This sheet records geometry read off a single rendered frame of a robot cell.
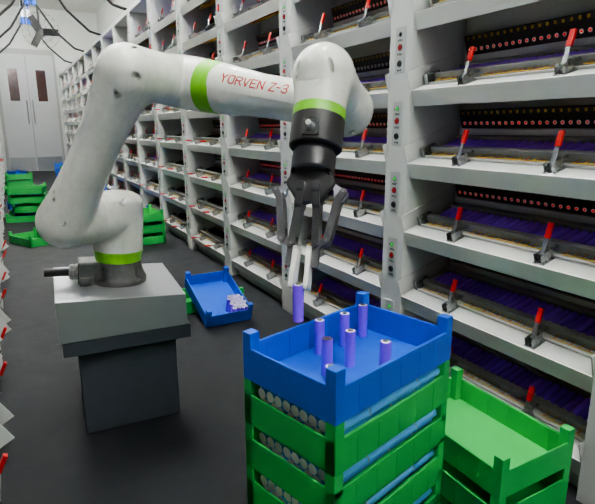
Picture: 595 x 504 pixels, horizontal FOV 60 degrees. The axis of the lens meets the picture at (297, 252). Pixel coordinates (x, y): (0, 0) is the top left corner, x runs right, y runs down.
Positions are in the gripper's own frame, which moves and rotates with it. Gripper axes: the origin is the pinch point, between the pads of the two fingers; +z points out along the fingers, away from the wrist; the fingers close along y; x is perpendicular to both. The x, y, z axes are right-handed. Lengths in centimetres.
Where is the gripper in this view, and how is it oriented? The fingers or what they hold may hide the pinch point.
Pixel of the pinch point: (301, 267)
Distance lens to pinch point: 84.7
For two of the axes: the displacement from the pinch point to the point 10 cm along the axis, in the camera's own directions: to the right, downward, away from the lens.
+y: 9.6, 0.6, -2.7
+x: 2.5, 2.0, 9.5
